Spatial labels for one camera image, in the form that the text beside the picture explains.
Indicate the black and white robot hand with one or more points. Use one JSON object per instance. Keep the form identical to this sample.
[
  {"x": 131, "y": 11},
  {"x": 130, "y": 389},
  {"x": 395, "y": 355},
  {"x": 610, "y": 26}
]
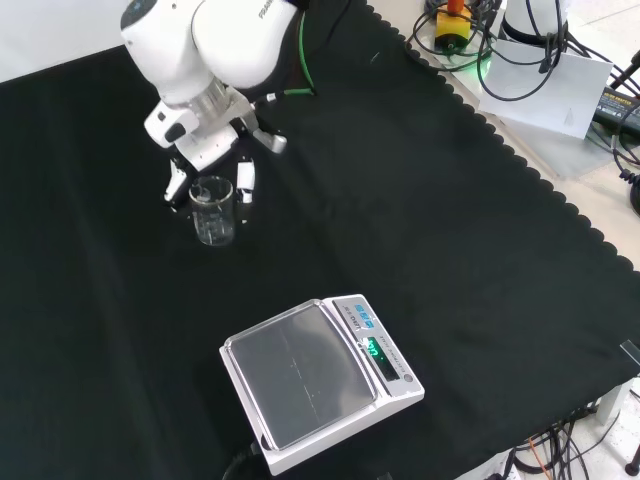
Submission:
[{"x": 207, "y": 142}]

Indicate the clear glass beaker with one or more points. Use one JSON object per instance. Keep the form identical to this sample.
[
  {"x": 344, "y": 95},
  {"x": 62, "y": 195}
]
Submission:
[{"x": 212, "y": 220}]

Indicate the white electronic balance steel pan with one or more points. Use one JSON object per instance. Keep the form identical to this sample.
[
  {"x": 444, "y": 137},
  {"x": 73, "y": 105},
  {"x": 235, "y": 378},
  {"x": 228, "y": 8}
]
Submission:
[{"x": 305, "y": 375}]

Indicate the black bench cloth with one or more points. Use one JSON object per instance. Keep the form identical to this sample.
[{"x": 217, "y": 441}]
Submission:
[{"x": 400, "y": 225}]

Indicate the yellow stop button box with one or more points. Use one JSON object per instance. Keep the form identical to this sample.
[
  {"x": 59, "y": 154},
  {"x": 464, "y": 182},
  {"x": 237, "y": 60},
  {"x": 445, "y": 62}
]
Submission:
[{"x": 452, "y": 27}]

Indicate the pale board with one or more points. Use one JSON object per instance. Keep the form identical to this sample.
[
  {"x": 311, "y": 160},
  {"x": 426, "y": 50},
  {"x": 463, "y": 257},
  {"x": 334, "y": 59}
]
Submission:
[{"x": 540, "y": 95}]

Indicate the black power adapter yellow label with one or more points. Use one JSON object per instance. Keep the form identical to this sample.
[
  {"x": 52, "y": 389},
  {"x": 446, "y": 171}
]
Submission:
[{"x": 617, "y": 107}]

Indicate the grey base plate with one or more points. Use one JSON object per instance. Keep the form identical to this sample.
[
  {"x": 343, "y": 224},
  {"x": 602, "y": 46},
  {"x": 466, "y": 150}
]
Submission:
[{"x": 585, "y": 155}]

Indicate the white bench bracket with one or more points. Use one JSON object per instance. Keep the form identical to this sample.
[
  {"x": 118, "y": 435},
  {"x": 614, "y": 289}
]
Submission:
[{"x": 617, "y": 397}]

